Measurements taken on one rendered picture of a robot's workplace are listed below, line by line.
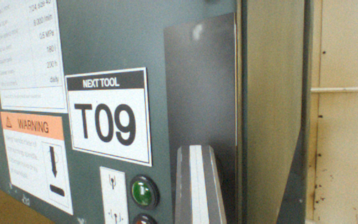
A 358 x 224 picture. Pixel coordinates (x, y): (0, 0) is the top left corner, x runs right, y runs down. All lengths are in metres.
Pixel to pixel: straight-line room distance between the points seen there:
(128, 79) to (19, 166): 0.24
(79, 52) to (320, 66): 1.05
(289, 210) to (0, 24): 0.91
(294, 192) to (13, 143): 0.80
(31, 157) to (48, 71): 0.12
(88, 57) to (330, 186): 1.18
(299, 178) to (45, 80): 0.79
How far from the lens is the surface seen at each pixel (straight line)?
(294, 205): 0.90
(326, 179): 1.24
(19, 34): 0.30
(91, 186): 0.23
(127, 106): 0.16
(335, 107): 1.15
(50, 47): 0.25
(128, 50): 0.16
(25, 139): 0.32
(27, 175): 0.34
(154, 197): 0.16
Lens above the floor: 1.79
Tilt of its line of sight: 7 degrees down
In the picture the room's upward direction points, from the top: 2 degrees counter-clockwise
